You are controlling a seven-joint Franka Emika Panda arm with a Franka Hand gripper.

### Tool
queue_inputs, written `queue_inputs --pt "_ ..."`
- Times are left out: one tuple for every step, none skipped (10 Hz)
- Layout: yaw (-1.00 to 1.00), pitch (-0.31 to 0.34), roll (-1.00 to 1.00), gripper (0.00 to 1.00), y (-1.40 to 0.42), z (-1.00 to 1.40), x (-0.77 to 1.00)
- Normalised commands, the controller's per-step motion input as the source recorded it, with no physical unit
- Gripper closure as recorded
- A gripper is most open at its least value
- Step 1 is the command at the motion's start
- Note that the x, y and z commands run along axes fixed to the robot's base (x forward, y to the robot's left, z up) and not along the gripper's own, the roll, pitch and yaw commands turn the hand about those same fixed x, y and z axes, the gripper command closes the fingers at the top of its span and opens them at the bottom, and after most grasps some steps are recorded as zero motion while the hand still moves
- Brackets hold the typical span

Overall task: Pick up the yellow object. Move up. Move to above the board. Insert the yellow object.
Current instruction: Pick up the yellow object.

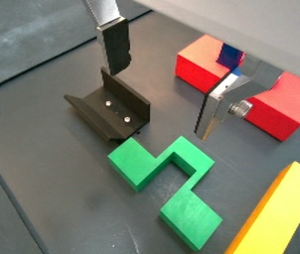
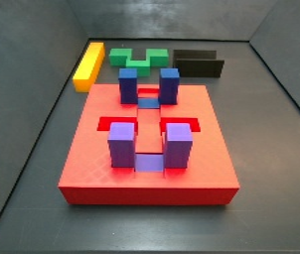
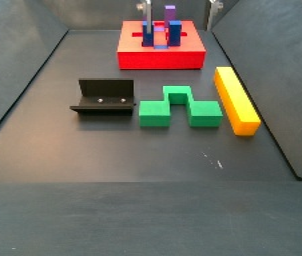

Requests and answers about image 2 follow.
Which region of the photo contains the red puzzle board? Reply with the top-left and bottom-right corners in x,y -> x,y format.
59,84 -> 240,205

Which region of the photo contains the dark blue U-shaped block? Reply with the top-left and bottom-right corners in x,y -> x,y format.
118,68 -> 180,109

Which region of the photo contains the purple U-shaped block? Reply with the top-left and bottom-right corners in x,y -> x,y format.
108,122 -> 193,173

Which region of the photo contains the yellow rectangular bar block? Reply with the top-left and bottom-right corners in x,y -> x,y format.
74,42 -> 105,92

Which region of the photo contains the black angle bracket block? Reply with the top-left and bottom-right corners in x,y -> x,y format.
173,50 -> 225,78

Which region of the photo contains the green zigzag block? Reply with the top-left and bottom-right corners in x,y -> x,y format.
109,48 -> 169,77

